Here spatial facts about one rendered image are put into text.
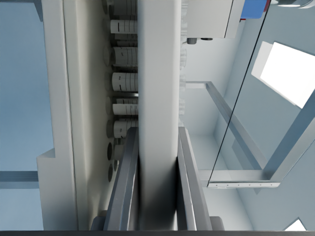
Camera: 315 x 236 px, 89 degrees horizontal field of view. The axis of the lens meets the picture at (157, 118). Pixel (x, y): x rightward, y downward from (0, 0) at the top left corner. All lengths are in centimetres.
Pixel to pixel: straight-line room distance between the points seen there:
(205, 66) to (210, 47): 43
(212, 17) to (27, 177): 99
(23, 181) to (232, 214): 365
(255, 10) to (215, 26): 12
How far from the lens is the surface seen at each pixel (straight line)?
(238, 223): 400
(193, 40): 55
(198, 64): 409
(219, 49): 414
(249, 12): 58
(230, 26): 54
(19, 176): 103
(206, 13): 51
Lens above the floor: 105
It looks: 1 degrees up
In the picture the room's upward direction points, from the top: 90 degrees clockwise
